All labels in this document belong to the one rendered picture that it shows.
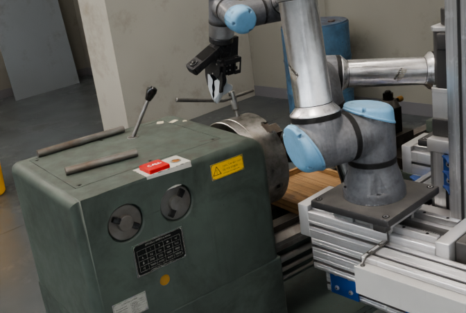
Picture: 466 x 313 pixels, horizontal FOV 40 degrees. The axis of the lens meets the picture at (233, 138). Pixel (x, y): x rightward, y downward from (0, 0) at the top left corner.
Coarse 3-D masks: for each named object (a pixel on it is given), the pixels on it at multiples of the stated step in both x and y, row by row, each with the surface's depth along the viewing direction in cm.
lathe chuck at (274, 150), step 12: (240, 120) 204; (252, 120) 204; (264, 120) 205; (252, 132) 199; (264, 132) 201; (264, 144) 198; (276, 144) 200; (276, 156) 199; (276, 168) 199; (288, 168) 202; (276, 180) 200; (288, 180) 204; (276, 192) 203
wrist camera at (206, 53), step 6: (210, 48) 187; (216, 48) 186; (198, 54) 187; (204, 54) 186; (210, 54) 185; (216, 54) 186; (192, 60) 186; (198, 60) 185; (204, 60) 184; (210, 60) 186; (186, 66) 186; (192, 66) 184; (198, 66) 184; (204, 66) 185; (192, 72) 185; (198, 72) 185
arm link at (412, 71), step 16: (336, 64) 189; (352, 64) 191; (368, 64) 191; (384, 64) 191; (400, 64) 191; (416, 64) 191; (432, 64) 190; (352, 80) 191; (368, 80) 191; (384, 80) 191; (400, 80) 191; (416, 80) 192; (432, 80) 190
